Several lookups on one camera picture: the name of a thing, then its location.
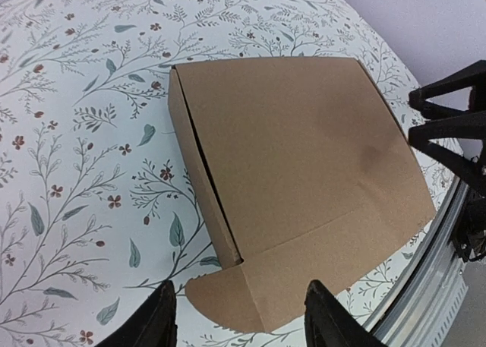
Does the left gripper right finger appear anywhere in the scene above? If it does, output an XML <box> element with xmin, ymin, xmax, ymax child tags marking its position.
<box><xmin>304</xmin><ymin>279</ymin><xmax>386</xmax><ymax>347</ymax></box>

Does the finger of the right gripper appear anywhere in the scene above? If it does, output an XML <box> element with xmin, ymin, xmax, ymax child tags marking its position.
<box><xmin>409</xmin><ymin>111</ymin><xmax>485</xmax><ymax>188</ymax></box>
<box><xmin>409</xmin><ymin>60</ymin><xmax>485</xmax><ymax>115</ymax></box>

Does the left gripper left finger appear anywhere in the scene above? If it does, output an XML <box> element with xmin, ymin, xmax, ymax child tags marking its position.
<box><xmin>98</xmin><ymin>280</ymin><xmax>178</xmax><ymax>347</ymax></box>

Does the brown cardboard paper box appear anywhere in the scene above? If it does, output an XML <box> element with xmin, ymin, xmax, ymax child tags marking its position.
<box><xmin>168</xmin><ymin>57</ymin><xmax>436</xmax><ymax>333</ymax></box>

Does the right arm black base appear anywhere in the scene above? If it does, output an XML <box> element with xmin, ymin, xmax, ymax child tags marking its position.
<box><xmin>451</xmin><ymin>189</ymin><xmax>485</xmax><ymax>263</ymax></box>

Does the floral patterned table mat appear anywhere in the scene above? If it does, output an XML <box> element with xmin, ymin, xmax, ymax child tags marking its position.
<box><xmin>0</xmin><ymin>0</ymin><xmax>460</xmax><ymax>347</ymax></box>

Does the front aluminium rail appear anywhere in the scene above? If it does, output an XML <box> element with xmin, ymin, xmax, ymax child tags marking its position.
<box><xmin>363</xmin><ymin>178</ymin><xmax>469</xmax><ymax>346</ymax></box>

